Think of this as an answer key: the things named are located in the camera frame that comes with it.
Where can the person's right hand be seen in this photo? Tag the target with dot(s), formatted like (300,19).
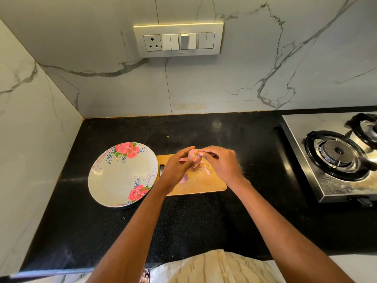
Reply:
(222,165)

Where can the person's left hand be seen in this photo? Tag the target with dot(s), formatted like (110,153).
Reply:
(174,171)

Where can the small pink onion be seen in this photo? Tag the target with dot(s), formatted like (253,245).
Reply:
(194,155)
(184,178)

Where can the pile of onion peels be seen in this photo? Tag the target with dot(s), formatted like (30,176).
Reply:
(204,169)

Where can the person's left forearm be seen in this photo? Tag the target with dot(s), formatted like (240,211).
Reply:
(132,241)

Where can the person's right forearm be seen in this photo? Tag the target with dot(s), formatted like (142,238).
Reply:
(283,238)

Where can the wooden cutting board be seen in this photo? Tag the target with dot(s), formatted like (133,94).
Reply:
(203,185)

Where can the black stone countertop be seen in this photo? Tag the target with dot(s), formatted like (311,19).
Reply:
(259,132)

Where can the white floral plate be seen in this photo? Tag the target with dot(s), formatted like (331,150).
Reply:
(121,175)

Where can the stainless steel gas stove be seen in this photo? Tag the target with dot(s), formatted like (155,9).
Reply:
(294,126)

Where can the beige striped garment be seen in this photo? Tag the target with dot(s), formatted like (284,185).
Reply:
(215,271)

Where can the black stove burner grate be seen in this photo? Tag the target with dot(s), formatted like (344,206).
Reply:
(339,155)
(365,128)

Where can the white wall switch panel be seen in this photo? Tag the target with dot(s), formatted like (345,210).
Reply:
(178,39)

